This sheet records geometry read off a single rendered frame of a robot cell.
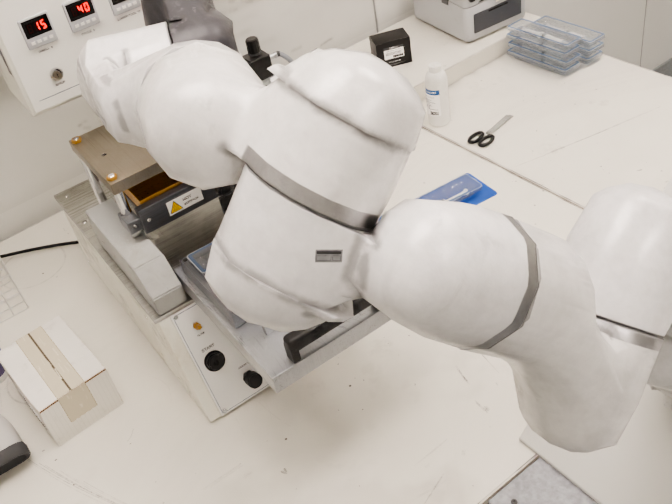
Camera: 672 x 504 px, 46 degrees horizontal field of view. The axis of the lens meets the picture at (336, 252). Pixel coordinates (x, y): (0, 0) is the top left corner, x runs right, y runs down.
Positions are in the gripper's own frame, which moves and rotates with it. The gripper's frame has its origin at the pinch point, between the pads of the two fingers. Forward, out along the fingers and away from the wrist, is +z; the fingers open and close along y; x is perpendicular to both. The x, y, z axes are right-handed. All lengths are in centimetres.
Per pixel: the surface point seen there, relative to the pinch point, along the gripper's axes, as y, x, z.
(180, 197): -11.4, -4.7, -1.5
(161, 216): -11.4, -8.5, 0.1
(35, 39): -33.9, -11.6, -24.1
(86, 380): -8.1, -29.9, 19.0
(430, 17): -65, 89, 20
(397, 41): -56, 71, 17
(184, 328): -0.7, -14.0, 13.0
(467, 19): -50, 89, 17
